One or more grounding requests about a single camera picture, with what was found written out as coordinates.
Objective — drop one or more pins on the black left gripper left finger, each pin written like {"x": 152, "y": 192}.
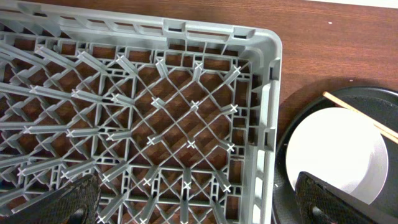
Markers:
{"x": 76, "y": 202}

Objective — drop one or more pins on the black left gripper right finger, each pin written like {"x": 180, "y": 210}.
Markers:
{"x": 320, "y": 202}

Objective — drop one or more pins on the grey plastic dishwasher rack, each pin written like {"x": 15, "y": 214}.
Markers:
{"x": 177, "y": 119}

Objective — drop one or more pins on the grey round plate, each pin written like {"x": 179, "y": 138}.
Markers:
{"x": 341, "y": 148}

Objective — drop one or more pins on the round black tray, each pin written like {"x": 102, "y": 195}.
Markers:
{"x": 378, "y": 103}

